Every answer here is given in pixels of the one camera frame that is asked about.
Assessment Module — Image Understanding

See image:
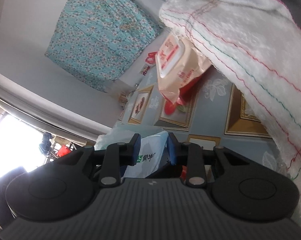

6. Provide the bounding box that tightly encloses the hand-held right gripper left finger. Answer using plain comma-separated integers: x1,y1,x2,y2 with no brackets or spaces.
65,132,142,187

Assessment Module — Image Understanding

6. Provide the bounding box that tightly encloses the pink wet wipes pack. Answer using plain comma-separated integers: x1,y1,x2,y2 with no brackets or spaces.
155,33,213,105

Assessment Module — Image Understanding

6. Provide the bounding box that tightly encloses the hanging blue garment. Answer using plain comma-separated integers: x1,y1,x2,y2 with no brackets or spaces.
39,132,52,156

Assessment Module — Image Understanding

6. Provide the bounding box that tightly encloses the hanging red item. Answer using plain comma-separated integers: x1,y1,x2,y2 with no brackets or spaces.
56,143,71,158

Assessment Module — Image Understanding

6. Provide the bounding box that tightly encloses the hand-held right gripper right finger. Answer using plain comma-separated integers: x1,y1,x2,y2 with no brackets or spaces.
166,132,244,187

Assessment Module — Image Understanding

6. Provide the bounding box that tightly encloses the white towel with coloured lines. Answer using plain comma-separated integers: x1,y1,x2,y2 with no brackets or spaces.
158,0,301,196

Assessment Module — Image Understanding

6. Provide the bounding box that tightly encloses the red plastic bag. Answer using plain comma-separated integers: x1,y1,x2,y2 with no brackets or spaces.
145,51,158,65

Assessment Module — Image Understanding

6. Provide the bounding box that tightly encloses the white printed plastic bag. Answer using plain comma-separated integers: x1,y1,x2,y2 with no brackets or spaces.
94,126,164,153

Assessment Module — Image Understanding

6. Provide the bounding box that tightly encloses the teal floral wall cloth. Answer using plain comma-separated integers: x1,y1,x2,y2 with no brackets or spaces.
45,0,164,93

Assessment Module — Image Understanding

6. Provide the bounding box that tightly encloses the small red box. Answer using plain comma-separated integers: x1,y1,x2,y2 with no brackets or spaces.
140,63,151,77

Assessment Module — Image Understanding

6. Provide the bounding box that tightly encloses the white milk carton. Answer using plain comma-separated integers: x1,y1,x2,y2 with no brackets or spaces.
123,131,170,180

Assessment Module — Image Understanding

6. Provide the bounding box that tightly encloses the grey quilt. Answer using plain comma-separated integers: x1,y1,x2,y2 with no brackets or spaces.
241,0,301,38

